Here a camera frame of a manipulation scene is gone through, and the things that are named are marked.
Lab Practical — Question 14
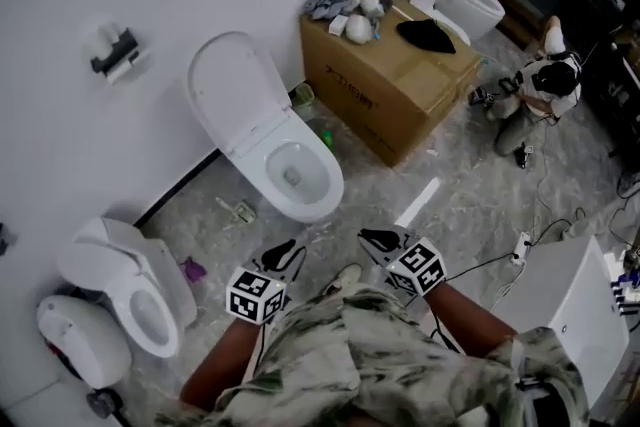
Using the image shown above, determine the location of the black floor device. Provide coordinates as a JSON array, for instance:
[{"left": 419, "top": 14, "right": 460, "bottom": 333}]
[
  {"left": 513, "top": 142, "right": 535, "bottom": 170},
  {"left": 468, "top": 86, "right": 502, "bottom": 110}
]

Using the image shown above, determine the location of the white egg-shaped toilet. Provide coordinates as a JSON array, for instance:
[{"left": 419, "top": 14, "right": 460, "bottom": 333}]
[{"left": 34, "top": 293, "right": 135, "bottom": 390}]

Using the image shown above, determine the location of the black cloth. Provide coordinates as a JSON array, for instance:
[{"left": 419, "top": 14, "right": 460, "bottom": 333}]
[{"left": 396, "top": 18, "right": 458, "bottom": 56}]

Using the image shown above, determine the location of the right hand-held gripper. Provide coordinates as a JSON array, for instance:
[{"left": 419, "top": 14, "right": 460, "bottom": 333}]
[{"left": 357, "top": 225, "right": 447, "bottom": 299}]

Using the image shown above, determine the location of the white toilet lid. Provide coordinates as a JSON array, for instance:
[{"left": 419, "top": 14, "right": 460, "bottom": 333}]
[{"left": 186, "top": 30, "right": 293, "bottom": 157}]

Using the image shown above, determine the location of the large cardboard box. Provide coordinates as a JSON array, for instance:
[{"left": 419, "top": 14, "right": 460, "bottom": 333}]
[{"left": 298, "top": 0, "right": 485, "bottom": 170}]

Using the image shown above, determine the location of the person's left forearm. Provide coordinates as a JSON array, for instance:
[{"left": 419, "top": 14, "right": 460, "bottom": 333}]
[{"left": 179, "top": 319, "right": 267, "bottom": 412}]

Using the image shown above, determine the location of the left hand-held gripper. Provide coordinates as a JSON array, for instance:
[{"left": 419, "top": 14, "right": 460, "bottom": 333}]
[{"left": 225, "top": 239, "right": 300, "bottom": 327}]

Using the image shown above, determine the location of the white bathtub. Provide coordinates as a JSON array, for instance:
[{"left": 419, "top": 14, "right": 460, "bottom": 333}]
[{"left": 508, "top": 233, "right": 632, "bottom": 410}]

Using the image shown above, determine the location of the person's patterned shirt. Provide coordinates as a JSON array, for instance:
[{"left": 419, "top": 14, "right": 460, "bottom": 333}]
[{"left": 153, "top": 281, "right": 592, "bottom": 427}]

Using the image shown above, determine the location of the green waste bin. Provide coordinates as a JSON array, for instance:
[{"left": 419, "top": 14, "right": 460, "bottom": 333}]
[{"left": 290, "top": 81, "right": 317, "bottom": 110}]

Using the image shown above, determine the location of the white power strip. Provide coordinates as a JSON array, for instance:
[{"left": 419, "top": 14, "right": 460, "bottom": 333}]
[{"left": 512, "top": 229, "right": 533, "bottom": 267}]

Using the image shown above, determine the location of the purple plastic toy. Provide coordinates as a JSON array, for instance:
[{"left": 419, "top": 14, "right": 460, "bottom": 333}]
[{"left": 178, "top": 254, "right": 208, "bottom": 285}]

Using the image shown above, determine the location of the white plush toy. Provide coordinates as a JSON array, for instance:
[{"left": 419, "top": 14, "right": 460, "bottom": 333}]
[{"left": 346, "top": 13, "right": 378, "bottom": 46}]

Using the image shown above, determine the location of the person's right forearm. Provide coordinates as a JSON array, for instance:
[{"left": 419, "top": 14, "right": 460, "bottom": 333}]
[{"left": 424, "top": 282, "right": 520, "bottom": 360}]

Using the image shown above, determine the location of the person's left white shoe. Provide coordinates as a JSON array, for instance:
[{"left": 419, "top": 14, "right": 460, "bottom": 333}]
[{"left": 321, "top": 263, "right": 365, "bottom": 297}]

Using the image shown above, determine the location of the black toilet paper holder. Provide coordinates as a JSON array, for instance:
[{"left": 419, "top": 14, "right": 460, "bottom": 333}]
[{"left": 88, "top": 26, "right": 140, "bottom": 77}]

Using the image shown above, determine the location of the black and white harness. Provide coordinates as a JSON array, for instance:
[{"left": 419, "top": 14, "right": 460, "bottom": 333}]
[{"left": 513, "top": 339, "right": 556, "bottom": 427}]

